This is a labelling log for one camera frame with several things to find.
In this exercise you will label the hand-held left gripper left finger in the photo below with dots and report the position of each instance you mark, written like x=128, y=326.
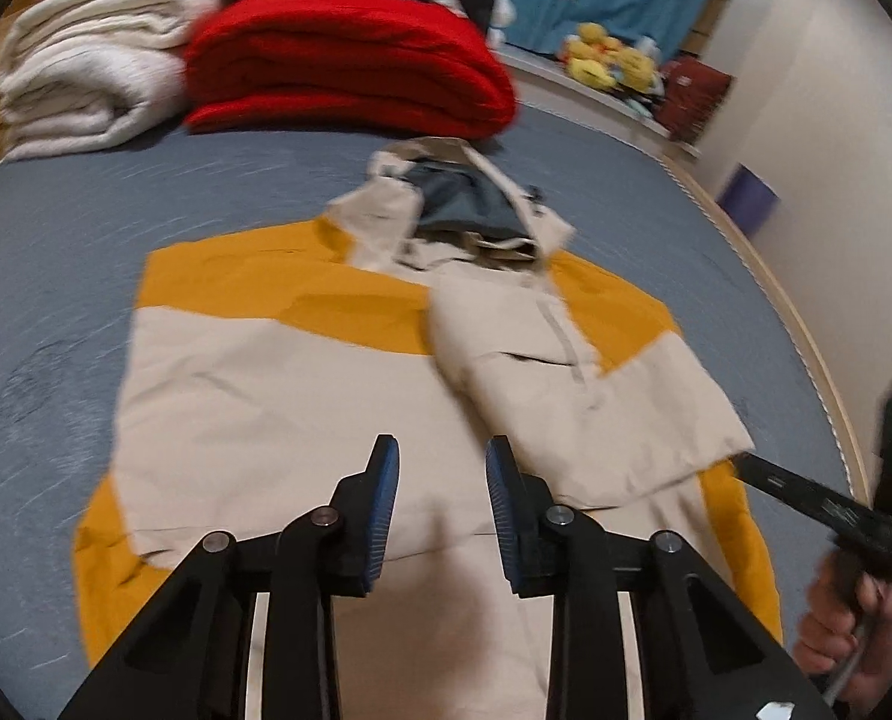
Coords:
x=384, y=510

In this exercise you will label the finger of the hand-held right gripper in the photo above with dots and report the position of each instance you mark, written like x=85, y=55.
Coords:
x=805, y=493

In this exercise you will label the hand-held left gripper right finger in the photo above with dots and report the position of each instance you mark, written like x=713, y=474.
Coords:
x=500, y=510

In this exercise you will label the beige and yellow jacket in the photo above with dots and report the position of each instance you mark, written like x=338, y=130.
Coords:
x=288, y=390

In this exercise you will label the grey quilted mattress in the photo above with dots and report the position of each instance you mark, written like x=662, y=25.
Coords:
x=56, y=300

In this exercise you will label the dark red suitcase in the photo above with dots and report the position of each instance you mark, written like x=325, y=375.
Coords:
x=689, y=94

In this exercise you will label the folded red blanket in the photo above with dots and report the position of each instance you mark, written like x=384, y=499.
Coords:
x=348, y=67

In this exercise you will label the pile of yellow plush toys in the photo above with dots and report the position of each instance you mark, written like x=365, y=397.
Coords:
x=611, y=56

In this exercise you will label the folded white blanket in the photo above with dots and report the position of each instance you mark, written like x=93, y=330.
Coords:
x=93, y=60

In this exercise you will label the purple wall panel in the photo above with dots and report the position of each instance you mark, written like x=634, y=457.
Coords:
x=747, y=199

